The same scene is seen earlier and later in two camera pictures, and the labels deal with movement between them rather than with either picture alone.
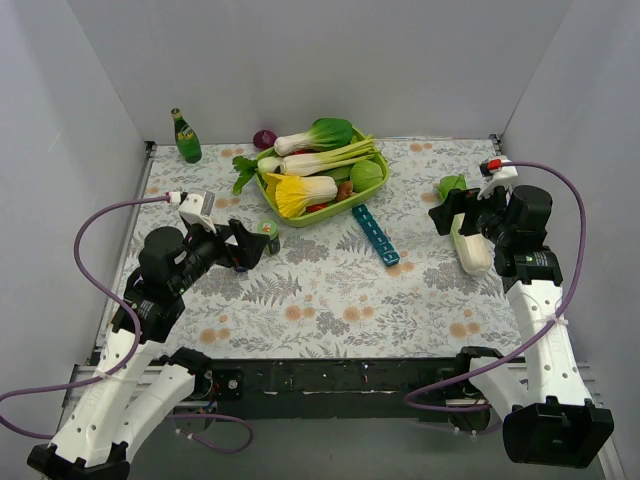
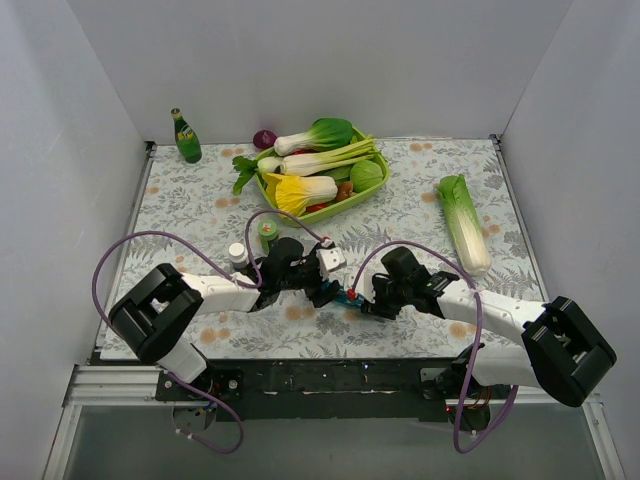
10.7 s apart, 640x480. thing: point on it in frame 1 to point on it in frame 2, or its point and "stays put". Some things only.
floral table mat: (380, 281) stays put
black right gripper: (470, 209) to (376, 293)
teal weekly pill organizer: (384, 248) to (342, 297)
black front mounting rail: (322, 388) stays put
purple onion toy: (264, 139) stays put
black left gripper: (232, 245) to (316, 282)
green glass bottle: (187, 138) stays put
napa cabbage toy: (474, 251) stays put
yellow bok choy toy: (293, 194) stays put
